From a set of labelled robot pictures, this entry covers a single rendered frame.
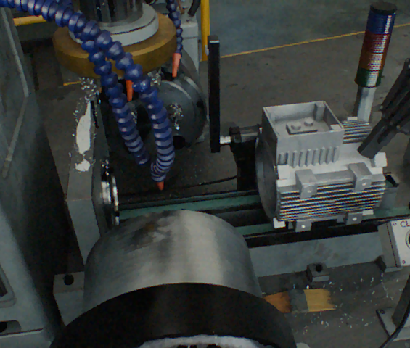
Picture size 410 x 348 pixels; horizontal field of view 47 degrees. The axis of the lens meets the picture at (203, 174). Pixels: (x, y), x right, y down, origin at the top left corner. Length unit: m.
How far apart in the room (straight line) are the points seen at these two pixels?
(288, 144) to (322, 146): 0.06
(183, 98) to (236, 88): 0.64
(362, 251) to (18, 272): 0.68
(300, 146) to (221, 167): 0.49
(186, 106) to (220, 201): 0.22
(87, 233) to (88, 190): 0.08
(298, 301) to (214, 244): 0.41
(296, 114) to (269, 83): 0.79
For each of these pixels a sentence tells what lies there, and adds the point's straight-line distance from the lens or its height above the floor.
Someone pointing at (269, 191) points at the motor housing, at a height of 0.95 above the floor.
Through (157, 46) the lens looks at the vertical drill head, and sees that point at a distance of 0.68.
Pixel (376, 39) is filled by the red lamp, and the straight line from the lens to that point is 1.18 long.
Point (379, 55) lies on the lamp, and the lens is 1.20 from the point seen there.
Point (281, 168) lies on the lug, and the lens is 0.83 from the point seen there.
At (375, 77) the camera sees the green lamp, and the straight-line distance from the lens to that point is 1.23.
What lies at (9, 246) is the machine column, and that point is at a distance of 0.76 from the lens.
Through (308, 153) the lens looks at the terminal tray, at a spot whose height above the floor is 1.11.
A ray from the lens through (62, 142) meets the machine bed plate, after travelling 1.47.
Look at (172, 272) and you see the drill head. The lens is 0.57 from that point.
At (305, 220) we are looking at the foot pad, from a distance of 0.89.
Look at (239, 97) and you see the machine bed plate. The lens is 1.60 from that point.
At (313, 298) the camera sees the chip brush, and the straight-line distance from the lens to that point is 1.00.
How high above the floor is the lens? 1.61
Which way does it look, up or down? 40 degrees down
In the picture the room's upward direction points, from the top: 2 degrees counter-clockwise
